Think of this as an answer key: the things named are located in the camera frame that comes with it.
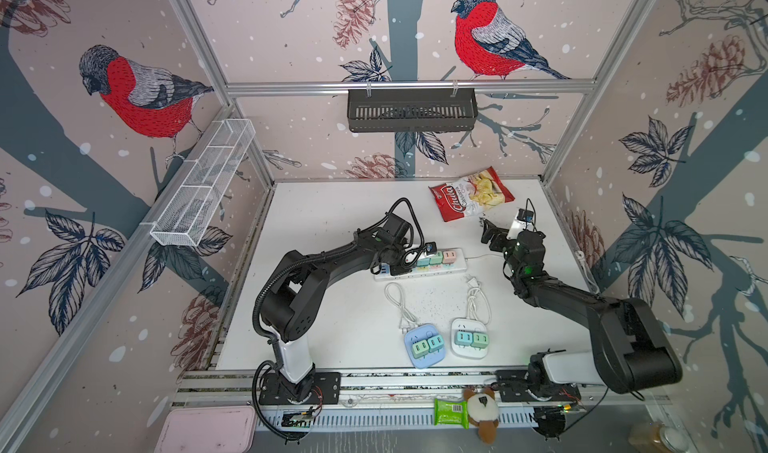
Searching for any white long power strip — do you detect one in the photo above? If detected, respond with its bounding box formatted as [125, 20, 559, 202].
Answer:
[373, 248, 468, 281]

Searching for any pink usb charger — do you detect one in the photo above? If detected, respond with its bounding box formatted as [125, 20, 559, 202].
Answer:
[442, 250, 457, 264]

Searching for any light green usb charger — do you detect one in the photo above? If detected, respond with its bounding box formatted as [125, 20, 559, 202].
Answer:
[471, 332, 489, 350]

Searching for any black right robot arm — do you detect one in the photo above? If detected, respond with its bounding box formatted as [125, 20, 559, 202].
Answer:
[481, 218, 683, 394]

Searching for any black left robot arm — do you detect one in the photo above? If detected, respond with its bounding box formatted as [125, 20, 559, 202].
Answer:
[252, 197, 435, 398]

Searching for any red cassava chips bag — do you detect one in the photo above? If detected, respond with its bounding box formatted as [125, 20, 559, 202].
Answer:
[429, 167, 515, 222]

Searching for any white square power socket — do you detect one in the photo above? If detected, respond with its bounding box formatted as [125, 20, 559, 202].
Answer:
[450, 318, 490, 360]

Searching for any blue square power socket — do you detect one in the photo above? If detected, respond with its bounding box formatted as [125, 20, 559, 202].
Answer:
[404, 324, 446, 369]

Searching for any brown plush toy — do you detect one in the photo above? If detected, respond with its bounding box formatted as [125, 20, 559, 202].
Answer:
[462, 387, 500, 445]

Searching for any green wet wipes pack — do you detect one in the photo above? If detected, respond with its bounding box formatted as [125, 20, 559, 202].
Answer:
[433, 399, 469, 429]

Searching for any pink tray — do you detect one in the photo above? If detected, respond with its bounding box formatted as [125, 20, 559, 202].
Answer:
[154, 406, 256, 453]

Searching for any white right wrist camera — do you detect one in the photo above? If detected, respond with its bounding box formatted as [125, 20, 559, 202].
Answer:
[507, 208, 536, 239]

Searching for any white bundled socket cable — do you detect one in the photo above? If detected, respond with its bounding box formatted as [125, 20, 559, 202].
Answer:
[464, 275, 493, 328]

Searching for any white blue socket cable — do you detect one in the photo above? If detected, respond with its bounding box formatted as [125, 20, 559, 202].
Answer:
[383, 281, 419, 331]

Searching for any black hanging wire basket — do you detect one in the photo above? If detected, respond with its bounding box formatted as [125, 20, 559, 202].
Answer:
[347, 88, 478, 133]

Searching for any white wire mesh shelf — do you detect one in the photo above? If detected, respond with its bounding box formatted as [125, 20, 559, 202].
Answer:
[150, 118, 255, 247]

